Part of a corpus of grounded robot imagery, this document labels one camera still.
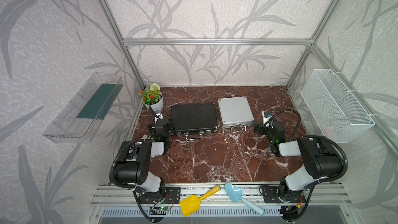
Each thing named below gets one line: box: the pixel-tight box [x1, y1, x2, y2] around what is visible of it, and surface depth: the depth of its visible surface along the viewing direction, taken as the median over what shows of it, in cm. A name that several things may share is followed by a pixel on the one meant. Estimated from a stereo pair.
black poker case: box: [170, 103, 219, 141], surface depth 98 cm
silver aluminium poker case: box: [217, 96, 255, 133], surface depth 101 cm
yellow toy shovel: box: [179, 185, 222, 217], surface depth 73 cm
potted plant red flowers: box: [137, 82, 164, 112], surface depth 98 cm
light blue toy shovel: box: [224, 183, 265, 216], surface depth 75 cm
